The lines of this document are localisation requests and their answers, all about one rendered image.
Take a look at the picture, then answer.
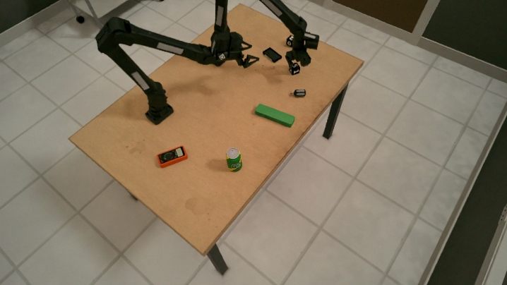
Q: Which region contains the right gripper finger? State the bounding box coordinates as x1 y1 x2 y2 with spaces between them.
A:
246 54 260 68
241 41 252 51

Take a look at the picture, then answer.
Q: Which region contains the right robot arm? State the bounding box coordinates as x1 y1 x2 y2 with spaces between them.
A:
95 16 243 123

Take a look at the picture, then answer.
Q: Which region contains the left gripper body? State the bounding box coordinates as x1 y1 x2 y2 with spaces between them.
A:
285 45 300 62

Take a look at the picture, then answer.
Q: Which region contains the green drink can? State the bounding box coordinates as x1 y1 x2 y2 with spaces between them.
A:
226 148 242 172

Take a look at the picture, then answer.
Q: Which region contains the green rectangular bar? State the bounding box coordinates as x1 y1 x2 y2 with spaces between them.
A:
255 104 295 128

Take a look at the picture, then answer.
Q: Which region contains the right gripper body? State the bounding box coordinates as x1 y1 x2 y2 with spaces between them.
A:
227 43 247 68

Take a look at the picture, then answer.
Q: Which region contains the orange pocket multimeter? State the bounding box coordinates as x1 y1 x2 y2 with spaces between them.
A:
157 145 188 168

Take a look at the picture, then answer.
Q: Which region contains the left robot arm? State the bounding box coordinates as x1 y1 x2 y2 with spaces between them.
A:
210 0 320 67

